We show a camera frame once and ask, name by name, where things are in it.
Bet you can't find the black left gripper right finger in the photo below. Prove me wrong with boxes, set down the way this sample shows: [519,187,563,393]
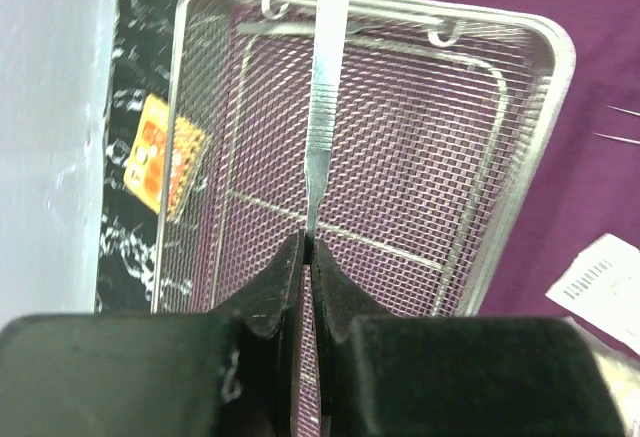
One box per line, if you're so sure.
[310,242,625,436]

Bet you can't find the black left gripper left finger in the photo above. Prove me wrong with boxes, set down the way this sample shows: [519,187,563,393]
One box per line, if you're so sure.
[1,232,305,436]

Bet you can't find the small white blue packet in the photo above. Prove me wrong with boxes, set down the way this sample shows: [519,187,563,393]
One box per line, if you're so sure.
[546,234,639,353]

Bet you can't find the metal mesh instrument tray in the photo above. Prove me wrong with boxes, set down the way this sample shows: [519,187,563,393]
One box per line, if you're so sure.
[149,0,577,437]

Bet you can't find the purple cloth drape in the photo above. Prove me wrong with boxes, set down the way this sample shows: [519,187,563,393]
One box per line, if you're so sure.
[437,0,639,318]

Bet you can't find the straight steel tweezers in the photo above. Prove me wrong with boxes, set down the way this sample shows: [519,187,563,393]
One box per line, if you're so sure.
[593,132,640,146]

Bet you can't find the curved tip steel tweezers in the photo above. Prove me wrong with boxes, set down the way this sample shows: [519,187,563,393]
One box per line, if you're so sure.
[607,105,640,117]

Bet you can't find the steel scalpel handle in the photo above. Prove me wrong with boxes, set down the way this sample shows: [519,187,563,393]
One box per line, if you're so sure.
[237,21,381,36]
[304,0,349,240]

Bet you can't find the orange circuit board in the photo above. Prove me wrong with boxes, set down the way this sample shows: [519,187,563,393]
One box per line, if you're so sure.
[124,94,210,222]

